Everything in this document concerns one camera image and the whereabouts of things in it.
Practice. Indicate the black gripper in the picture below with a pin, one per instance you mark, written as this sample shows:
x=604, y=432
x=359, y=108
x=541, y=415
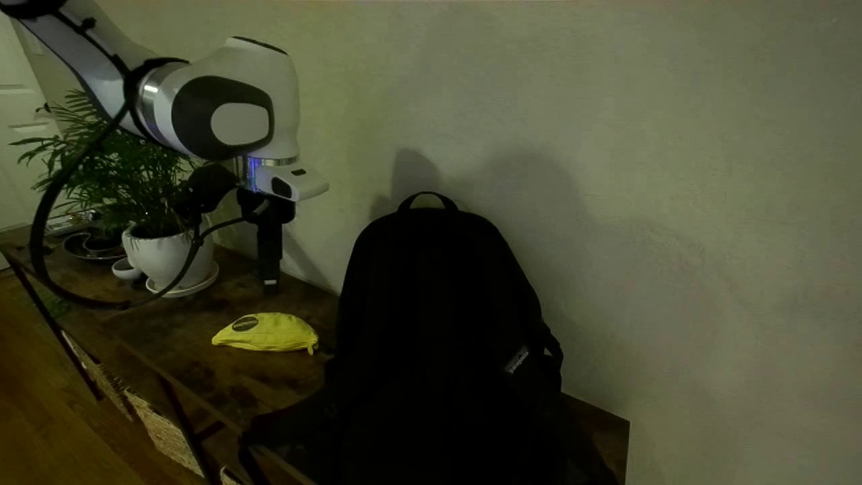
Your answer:
x=265, y=209

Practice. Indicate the yellow banana-shaped Bananagrams pouch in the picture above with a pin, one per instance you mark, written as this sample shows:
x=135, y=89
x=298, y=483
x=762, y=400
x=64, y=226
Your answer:
x=271, y=334

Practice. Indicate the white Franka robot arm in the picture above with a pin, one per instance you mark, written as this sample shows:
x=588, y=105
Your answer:
x=226, y=97

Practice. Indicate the white pot saucer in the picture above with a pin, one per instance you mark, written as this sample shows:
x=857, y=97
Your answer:
x=192, y=285

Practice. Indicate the white plant pot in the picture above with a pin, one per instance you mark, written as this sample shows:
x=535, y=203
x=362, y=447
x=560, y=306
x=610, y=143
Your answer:
x=170, y=254

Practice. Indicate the small white cup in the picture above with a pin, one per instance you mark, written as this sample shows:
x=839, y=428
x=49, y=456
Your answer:
x=126, y=269

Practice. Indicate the black tripod leg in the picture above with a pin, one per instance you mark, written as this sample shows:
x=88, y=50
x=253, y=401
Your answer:
x=56, y=327
x=191, y=432

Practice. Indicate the dark round dish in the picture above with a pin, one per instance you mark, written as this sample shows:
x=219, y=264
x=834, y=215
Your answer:
x=91, y=242

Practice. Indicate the black backpack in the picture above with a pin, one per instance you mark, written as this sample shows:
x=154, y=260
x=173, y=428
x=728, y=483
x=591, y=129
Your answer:
x=432, y=358

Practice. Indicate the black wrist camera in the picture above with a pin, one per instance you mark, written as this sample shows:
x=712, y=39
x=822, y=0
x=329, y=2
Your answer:
x=210, y=188

